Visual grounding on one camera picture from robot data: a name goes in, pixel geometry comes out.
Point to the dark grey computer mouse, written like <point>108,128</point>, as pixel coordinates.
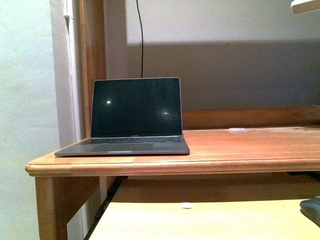
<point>310,208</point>

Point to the grey open laptop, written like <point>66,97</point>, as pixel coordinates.
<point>140,116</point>

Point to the white round desk grommet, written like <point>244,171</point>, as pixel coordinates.
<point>236,129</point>

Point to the white tray stopper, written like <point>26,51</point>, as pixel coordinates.
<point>186,205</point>

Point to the wooden desk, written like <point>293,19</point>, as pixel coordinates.
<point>63,185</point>

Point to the pull-out keyboard tray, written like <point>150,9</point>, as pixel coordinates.
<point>238,220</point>

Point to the white lamp head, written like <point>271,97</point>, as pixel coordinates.
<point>304,6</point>

